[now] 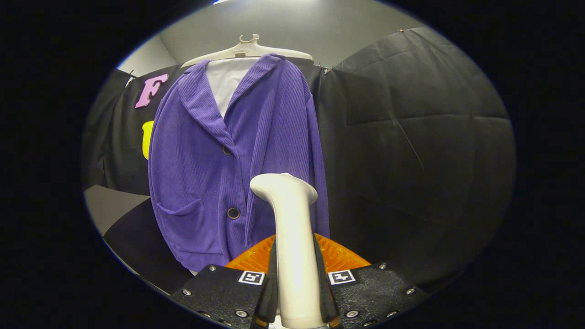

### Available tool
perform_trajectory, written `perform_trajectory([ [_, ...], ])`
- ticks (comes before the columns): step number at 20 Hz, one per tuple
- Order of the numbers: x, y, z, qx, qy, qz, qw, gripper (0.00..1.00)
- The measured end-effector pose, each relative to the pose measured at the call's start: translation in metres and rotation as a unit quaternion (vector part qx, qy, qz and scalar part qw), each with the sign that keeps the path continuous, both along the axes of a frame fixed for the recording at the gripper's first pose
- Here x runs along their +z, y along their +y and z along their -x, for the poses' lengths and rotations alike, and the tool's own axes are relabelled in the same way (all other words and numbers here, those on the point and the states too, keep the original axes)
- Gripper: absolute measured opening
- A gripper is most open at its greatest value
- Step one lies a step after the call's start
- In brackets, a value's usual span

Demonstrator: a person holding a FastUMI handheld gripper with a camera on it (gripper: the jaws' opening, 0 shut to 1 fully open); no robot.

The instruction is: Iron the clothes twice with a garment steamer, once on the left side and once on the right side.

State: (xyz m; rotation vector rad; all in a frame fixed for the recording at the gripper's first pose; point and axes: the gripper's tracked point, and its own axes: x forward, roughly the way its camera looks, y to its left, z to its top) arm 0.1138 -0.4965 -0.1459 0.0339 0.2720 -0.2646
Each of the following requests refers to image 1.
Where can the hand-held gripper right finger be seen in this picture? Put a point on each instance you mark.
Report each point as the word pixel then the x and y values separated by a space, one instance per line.
pixel 322 292

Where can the white plastic clothes hanger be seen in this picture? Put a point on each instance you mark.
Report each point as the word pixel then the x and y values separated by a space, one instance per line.
pixel 249 51

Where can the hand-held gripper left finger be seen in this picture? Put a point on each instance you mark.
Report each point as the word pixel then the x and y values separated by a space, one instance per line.
pixel 269 297

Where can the black backdrop cloth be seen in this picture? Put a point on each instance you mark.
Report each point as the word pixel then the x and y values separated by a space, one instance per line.
pixel 411 160

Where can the white garment steamer head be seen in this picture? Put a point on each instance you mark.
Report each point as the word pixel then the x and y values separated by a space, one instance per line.
pixel 295 237

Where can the white shirt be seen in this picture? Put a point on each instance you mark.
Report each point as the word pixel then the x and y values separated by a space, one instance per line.
pixel 226 82

